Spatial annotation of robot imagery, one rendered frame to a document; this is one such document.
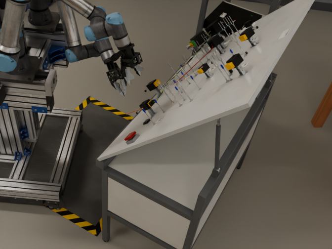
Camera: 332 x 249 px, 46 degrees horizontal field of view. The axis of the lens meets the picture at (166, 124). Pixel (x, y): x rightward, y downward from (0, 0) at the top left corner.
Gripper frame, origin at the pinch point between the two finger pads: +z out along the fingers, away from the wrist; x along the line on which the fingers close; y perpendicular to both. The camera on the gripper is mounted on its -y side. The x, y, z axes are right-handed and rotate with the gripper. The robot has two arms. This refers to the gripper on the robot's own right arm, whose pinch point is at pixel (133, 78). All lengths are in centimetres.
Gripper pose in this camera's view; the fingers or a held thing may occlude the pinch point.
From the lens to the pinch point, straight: 207.2
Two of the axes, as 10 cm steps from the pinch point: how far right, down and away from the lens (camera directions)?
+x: 5.4, -6.1, 5.8
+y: 8.0, 1.4, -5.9
